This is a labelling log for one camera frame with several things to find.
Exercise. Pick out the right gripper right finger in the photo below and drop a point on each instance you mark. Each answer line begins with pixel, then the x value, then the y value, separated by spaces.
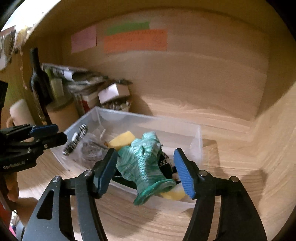
pixel 190 175

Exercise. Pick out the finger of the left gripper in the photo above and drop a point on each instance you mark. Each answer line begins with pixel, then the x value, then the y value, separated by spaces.
pixel 41 131
pixel 48 142

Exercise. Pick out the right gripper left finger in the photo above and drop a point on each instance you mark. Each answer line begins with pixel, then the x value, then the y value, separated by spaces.
pixel 103 171

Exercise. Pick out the yellow plush ball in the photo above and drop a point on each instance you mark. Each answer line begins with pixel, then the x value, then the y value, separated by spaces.
pixel 176 194

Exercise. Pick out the black white patterned cloth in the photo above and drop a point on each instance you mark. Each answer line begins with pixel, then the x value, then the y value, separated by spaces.
pixel 76 138

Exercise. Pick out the yellow green sponge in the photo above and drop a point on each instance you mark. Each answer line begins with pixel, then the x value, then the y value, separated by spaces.
pixel 122 140

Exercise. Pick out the person's left hand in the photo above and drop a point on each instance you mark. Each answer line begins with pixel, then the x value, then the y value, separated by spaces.
pixel 12 186

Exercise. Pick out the brown cardboard canister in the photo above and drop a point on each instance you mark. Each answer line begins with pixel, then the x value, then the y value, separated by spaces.
pixel 63 112

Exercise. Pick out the dark wine bottle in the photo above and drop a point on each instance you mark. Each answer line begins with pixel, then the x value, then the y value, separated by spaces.
pixel 40 86

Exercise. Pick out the red small box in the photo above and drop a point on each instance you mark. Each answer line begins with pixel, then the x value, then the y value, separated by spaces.
pixel 85 103

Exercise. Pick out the stack of papers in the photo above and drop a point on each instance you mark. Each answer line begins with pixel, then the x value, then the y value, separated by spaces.
pixel 87 86

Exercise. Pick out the white bowl of coins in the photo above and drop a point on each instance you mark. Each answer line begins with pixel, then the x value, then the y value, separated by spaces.
pixel 120 104

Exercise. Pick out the white card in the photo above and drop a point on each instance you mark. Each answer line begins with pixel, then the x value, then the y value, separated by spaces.
pixel 113 92

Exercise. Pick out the pink sticky note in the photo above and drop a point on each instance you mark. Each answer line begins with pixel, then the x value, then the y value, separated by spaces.
pixel 84 39

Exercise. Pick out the green sticky note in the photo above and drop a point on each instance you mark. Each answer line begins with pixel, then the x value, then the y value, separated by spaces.
pixel 127 27

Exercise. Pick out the orange sticky note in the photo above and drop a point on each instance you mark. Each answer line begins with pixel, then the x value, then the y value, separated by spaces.
pixel 140 40

